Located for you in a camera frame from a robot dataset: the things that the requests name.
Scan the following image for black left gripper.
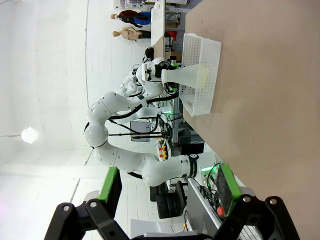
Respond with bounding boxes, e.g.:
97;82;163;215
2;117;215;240
153;61;181;92

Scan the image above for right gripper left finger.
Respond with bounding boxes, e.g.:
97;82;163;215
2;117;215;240
44;166;132;240

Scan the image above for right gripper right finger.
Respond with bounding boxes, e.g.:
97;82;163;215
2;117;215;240
211;163;301;240

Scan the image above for translucent plastic Erlenmeyer flask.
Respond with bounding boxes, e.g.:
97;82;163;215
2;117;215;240
161;63;210;88

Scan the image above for person with black hair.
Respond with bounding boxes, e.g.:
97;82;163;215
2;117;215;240
144;46;155;63

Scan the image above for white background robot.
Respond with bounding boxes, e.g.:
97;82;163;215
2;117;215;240
119;71;144;98

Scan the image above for white perforated plastic basket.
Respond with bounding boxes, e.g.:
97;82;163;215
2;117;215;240
178;33;222;118

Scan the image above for white background desk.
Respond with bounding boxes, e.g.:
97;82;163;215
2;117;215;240
150;0;167;51

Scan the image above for bare tan mannequin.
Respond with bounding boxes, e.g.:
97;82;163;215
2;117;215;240
112;26;152;43

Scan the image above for black tripod rods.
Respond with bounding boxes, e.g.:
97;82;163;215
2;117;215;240
108;119;167;141

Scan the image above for mannequin in red blue clothes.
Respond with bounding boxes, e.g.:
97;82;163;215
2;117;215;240
110;9;152;28

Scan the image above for black box under table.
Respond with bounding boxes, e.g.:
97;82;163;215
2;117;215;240
179;141;205;156

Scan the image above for yellow red button box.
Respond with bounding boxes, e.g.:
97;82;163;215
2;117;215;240
157;145;169;161

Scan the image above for black office chair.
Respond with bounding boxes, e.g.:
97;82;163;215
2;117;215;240
149;180;188;220

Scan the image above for round ceiling light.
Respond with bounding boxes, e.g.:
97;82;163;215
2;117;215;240
20;126;39;145

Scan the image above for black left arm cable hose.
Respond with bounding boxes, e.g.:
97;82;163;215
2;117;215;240
108;91;180;121

